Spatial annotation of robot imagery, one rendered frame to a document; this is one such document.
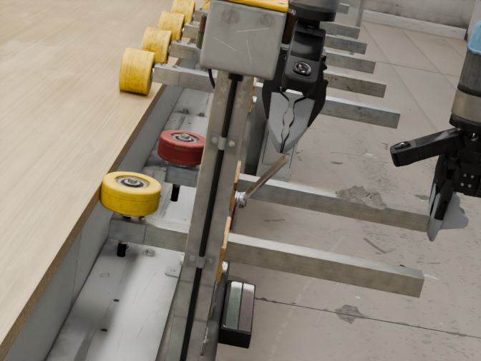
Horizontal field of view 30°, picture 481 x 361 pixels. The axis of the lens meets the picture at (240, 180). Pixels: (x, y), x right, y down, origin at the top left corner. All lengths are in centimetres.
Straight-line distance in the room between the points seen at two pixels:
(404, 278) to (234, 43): 54
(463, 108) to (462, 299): 208
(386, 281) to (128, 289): 51
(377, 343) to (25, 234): 204
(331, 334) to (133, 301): 147
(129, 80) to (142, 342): 50
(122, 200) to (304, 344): 170
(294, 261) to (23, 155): 40
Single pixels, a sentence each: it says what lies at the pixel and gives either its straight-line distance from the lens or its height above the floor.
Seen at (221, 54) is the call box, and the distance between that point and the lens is 82.
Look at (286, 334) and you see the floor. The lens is 286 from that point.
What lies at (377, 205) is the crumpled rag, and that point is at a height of 86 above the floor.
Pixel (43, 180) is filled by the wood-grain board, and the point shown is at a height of 90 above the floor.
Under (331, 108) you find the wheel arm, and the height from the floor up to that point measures 95.
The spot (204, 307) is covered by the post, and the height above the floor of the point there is 90.
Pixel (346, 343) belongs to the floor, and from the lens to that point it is 290.
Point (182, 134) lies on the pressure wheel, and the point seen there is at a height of 91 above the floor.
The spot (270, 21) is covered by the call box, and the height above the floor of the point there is 120.
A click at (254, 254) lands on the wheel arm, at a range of 123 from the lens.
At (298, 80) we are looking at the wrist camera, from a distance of 118.
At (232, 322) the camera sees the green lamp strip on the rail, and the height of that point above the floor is 70.
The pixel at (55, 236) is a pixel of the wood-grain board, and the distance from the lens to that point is 104.
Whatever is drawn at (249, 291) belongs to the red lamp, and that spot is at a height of 70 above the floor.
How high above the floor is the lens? 133
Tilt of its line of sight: 19 degrees down
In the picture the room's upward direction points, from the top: 11 degrees clockwise
